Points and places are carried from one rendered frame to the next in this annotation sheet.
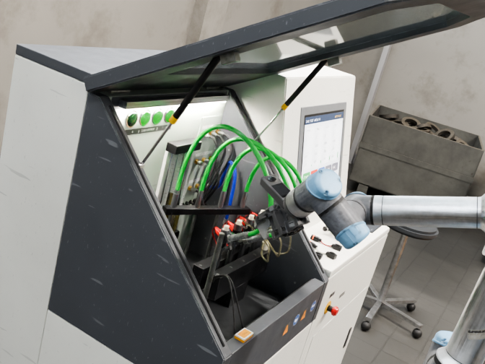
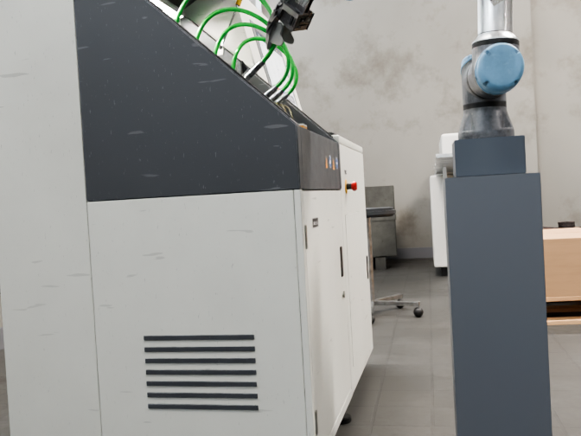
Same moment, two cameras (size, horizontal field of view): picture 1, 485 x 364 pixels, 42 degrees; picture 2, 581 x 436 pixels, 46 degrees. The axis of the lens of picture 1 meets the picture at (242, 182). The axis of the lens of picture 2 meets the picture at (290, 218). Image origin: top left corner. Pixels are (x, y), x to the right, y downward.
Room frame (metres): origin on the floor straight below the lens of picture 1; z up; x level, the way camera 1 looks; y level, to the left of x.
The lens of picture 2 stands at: (-0.27, 0.32, 0.77)
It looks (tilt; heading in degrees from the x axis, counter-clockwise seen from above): 2 degrees down; 347
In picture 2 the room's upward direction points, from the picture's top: 3 degrees counter-clockwise
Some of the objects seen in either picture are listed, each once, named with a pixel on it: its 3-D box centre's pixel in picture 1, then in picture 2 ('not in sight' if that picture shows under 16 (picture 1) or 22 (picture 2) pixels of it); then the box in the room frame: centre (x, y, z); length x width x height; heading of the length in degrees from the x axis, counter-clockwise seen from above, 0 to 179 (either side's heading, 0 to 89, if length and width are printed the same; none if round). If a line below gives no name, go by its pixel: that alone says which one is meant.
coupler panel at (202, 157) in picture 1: (205, 159); not in sight; (2.10, 0.14, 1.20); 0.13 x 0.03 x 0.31; 155
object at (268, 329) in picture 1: (271, 332); (316, 163); (1.67, -0.20, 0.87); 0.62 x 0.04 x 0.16; 155
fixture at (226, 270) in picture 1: (229, 276); not in sight; (1.88, -0.04, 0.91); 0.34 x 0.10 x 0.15; 155
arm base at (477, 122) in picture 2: not in sight; (485, 121); (1.44, -0.63, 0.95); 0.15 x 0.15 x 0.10
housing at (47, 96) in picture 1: (152, 245); (150, 211); (2.29, 0.28, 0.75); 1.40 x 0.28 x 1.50; 155
